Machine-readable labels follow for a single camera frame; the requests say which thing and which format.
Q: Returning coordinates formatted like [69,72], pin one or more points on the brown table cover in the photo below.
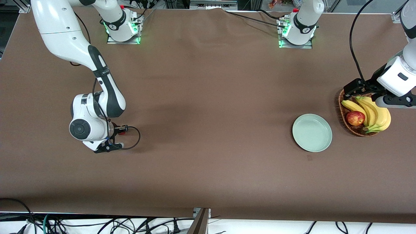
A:
[208,97]

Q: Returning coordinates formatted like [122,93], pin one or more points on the red apple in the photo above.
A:
[355,118]

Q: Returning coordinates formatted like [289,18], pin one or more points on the brown wicker basket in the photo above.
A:
[354,130]

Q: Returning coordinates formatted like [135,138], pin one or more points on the brown wooden post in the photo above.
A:
[200,224]

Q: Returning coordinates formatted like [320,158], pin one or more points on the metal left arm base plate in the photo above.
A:
[305,46]

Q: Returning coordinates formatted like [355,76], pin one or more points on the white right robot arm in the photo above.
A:
[58,32]

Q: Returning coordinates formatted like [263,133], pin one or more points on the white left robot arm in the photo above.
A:
[305,19]

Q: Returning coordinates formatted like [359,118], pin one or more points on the yellow banana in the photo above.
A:
[352,105]
[385,118]
[370,113]

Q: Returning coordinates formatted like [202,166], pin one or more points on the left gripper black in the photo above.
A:
[372,83]

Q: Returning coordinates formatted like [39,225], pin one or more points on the orange red toy items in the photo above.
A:
[273,4]

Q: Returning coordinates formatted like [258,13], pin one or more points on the pale green round plate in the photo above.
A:
[312,133]

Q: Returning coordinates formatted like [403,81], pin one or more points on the aluminium frame profile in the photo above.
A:
[397,18]
[24,8]

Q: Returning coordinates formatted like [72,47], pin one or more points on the grey metal box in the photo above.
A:
[211,4]

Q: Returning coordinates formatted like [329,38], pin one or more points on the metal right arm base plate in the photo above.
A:
[130,42]

